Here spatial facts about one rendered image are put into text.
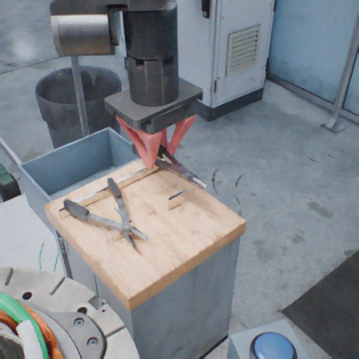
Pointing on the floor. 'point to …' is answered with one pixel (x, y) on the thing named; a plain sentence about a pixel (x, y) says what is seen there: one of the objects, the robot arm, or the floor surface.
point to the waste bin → (62, 137)
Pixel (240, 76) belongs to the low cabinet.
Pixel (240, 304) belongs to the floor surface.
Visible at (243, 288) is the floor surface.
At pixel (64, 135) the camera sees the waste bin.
